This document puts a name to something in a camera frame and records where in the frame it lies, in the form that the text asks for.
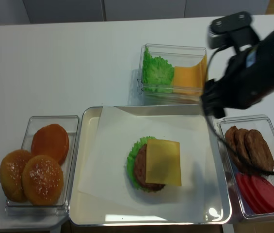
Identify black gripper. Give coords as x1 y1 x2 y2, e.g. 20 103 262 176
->
201 45 274 118

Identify yellow cheese slice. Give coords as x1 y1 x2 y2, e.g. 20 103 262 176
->
145 139 182 186

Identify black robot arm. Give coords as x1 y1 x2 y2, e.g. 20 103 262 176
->
201 11 274 118

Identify yellow cheese slices in bin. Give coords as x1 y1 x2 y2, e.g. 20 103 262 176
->
172 55 207 97

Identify clear bin with lettuce cheese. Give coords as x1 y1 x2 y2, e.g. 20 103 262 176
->
137 44 208 105

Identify left brown patty in bin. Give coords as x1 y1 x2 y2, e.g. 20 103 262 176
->
225 126 248 173

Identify brown patty in bin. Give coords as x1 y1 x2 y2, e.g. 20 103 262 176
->
225 126 248 173
234 129 252 165
244 130 274 171

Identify right brown patty in bin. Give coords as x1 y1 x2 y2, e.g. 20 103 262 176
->
244 130 274 171

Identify middle brown patty in bin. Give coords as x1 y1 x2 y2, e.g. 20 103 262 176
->
234 129 252 165

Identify green lettuce leaves in bin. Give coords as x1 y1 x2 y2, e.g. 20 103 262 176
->
142 47 174 93

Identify clear bin with patties tomato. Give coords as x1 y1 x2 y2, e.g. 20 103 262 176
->
216 114 274 221

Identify red tomato slices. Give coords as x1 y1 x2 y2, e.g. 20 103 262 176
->
235 172 274 214

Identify brown burger patty on stack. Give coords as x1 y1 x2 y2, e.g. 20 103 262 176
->
133 144 165 192

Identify green lettuce under patty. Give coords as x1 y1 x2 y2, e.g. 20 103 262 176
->
126 136 156 193

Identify white parchment paper sheet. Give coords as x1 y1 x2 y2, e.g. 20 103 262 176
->
78 105 230 223

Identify clear bin with buns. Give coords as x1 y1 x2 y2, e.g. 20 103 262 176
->
5 116 80 216

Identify plain brown bun bottom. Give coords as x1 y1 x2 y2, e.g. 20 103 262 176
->
31 124 69 165

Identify sesame seed bun top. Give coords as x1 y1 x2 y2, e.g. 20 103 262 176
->
21 155 64 206

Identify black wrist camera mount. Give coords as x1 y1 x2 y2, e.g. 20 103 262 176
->
207 11 260 53

